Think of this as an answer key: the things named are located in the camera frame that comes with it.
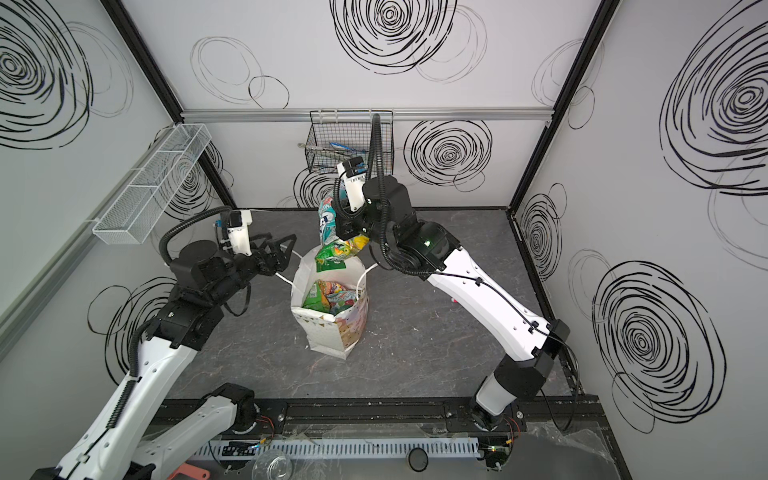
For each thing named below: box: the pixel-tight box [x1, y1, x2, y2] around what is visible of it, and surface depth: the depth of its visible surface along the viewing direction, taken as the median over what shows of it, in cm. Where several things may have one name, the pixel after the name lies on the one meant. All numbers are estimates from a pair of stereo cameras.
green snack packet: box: [314, 240, 352, 273], surface depth 59 cm
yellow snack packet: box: [353, 235, 370, 250], surface depth 62 cm
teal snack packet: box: [318, 197, 339, 245], surface depth 63 cm
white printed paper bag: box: [290, 247, 369, 360], surface depth 72 cm
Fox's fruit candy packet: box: [319, 280, 359, 316], surface depth 88 cm
